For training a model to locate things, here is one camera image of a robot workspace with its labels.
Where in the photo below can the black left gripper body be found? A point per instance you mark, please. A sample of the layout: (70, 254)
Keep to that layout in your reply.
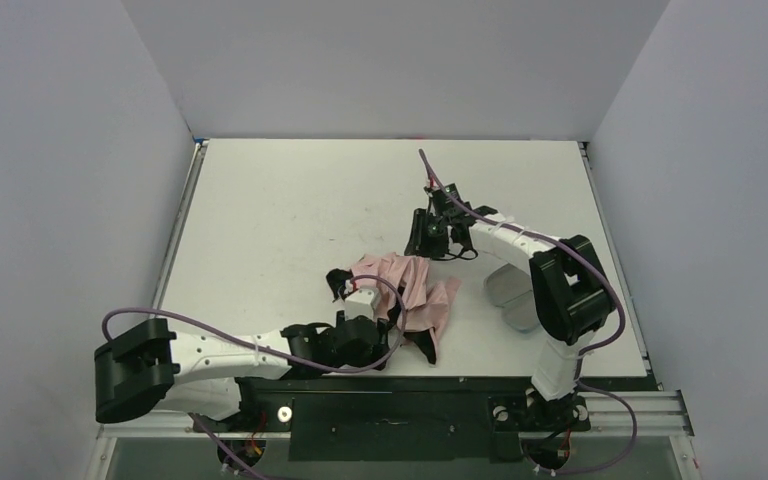
(343, 285)

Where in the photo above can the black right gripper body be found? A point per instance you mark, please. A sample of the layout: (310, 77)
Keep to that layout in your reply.
(420, 232)

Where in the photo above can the pink folding umbrella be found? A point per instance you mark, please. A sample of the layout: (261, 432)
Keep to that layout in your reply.
(397, 277)

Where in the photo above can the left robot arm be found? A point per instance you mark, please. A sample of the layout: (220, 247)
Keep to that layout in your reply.
(173, 362)

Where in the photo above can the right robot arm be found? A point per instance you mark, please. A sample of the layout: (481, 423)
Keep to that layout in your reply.
(556, 284)

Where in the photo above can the grey umbrella sleeve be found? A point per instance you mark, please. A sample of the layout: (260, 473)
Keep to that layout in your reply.
(510, 290)

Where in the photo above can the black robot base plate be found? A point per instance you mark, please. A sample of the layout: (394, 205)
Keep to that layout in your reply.
(400, 419)

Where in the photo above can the aluminium table frame rail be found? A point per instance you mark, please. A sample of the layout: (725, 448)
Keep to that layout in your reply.
(104, 447)

